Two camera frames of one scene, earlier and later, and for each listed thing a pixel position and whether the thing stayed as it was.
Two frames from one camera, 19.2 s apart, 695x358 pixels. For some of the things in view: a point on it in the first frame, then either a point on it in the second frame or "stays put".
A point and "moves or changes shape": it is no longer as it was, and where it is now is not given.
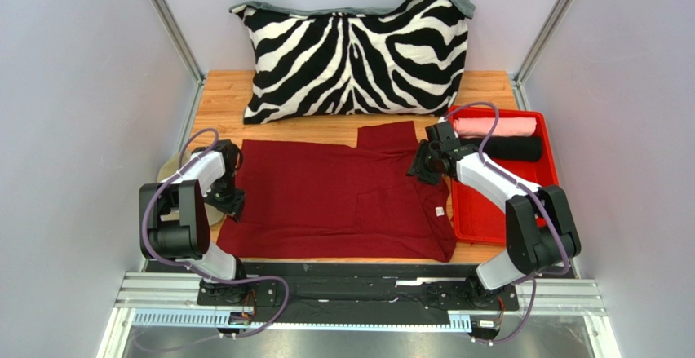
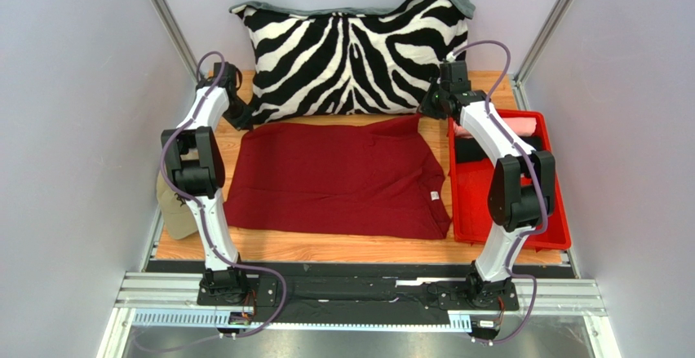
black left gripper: (233, 209) -> (245, 122)
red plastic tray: (478, 218) stays put
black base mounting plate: (321, 292) stays put
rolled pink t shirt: (479, 127) stays put
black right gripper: (424, 163) -> (430, 107)
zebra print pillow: (402, 59) stays put
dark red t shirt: (335, 201) moves or changes shape
